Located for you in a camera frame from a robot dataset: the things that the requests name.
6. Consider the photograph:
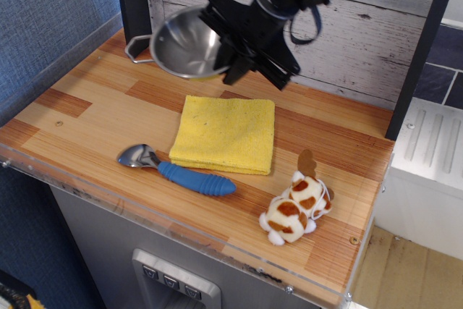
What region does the black right vertical post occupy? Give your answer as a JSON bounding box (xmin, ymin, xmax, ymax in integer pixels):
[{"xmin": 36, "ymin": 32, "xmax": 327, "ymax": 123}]
[{"xmin": 385, "ymin": 0, "xmax": 449, "ymax": 140}]

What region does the silver dispenser button panel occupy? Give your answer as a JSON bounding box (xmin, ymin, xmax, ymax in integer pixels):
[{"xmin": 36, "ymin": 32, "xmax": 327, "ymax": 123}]
[{"xmin": 132, "ymin": 248, "xmax": 222, "ymax": 308}]

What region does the yellow black object at corner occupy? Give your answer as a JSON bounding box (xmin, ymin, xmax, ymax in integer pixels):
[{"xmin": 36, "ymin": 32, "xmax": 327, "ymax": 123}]
[{"xmin": 1, "ymin": 283, "xmax": 46, "ymax": 309}]

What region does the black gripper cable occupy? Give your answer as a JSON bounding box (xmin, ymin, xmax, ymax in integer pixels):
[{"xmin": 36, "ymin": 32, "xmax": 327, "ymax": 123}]
[{"xmin": 288, "ymin": 4, "xmax": 323, "ymax": 44}]

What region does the black left vertical post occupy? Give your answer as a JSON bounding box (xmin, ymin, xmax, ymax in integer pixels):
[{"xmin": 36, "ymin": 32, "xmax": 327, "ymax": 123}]
[{"xmin": 113, "ymin": 0, "xmax": 155, "ymax": 57}]

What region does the stainless steel colander bowl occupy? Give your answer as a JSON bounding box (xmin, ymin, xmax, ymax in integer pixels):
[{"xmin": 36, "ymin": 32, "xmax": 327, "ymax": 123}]
[{"xmin": 124, "ymin": 5, "xmax": 229, "ymax": 79}]

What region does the brown white plush toy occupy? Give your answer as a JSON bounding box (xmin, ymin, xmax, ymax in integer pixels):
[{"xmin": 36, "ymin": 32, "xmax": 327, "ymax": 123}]
[{"xmin": 259, "ymin": 149, "xmax": 334, "ymax": 246}]

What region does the yellow folded towel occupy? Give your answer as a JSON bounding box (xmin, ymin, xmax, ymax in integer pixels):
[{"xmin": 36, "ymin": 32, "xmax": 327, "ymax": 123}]
[{"xmin": 169, "ymin": 96, "xmax": 275, "ymax": 175}]

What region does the black vertical post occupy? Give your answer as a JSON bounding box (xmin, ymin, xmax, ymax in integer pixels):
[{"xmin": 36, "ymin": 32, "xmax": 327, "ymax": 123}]
[
  {"xmin": 385, "ymin": 0, "xmax": 449, "ymax": 140},
  {"xmin": 113, "ymin": 0, "xmax": 155, "ymax": 57}
]

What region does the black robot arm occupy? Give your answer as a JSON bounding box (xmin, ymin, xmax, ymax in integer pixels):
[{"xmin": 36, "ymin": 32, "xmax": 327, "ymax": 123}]
[{"xmin": 200, "ymin": 0, "xmax": 330, "ymax": 90}]

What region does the blue-handled metal scoop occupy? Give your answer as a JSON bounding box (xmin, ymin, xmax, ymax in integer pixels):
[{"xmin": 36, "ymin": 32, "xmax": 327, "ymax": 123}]
[{"xmin": 117, "ymin": 144, "xmax": 237, "ymax": 196}]

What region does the white radiator cover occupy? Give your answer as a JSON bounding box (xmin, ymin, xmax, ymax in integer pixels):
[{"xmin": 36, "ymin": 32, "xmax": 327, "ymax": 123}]
[{"xmin": 374, "ymin": 98, "xmax": 462, "ymax": 258}]

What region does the clear acrylic table edge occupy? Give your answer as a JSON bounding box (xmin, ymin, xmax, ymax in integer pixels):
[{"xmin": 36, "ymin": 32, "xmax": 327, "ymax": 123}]
[{"xmin": 1, "ymin": 143, "xmax": 386, "ymax": 308}]

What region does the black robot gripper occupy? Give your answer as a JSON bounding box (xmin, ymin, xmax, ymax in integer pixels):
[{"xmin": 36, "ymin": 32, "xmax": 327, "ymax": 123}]
[{"xmin": 200, "ymin": 0, "xmax": 300, "ymax": 90}]

